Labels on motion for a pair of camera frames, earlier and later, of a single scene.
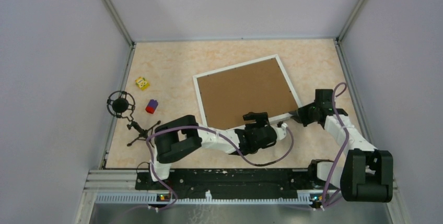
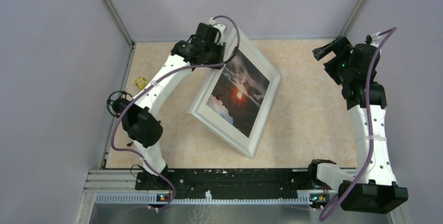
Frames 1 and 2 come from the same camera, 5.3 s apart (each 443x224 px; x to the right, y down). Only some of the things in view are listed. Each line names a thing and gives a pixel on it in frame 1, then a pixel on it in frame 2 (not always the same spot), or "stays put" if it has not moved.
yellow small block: (142, 83) stays put
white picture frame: (272, 117) to (234, 102)
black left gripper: (261, 118) to (221, 49)
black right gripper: (299, 115) to (321, 52)
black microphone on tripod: (121, 104) stays put
